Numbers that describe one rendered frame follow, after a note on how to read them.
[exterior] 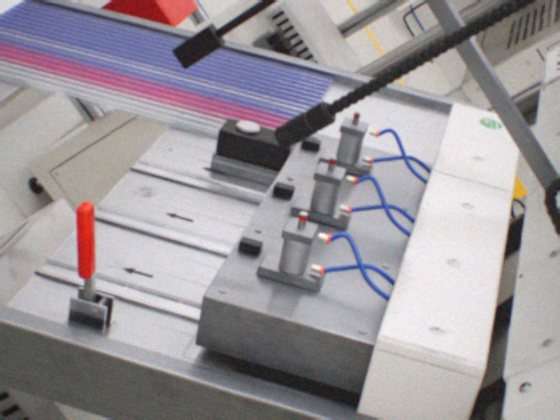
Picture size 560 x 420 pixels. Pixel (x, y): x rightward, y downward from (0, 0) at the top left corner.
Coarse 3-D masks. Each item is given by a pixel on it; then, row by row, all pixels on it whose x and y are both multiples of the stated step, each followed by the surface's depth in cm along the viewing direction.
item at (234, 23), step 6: (264, 0) 97; (270, 0) 97; (276, 0) 97; (258, 6) 98; (264, 6) 97; (246, 12) 98; (252, 12) 98; (258, 12) 98; (234, 18) 99; (240, 18) 98; (246, 18) 98; (228, 24) 99; (234, 24) 99; (216, 30) 100; (222, 30) 99; (228, 30) 99; (222, 36) 100
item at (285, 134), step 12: (312, 108) 80; (324, 108) 79; (288, 120) 81; (300, 120) 80; (312, 120) 80; (324, 120) 79; (276, 132) 81; (288, 132) 81; (300, 132) 80; (312, 132) 80; (288, 144) 81
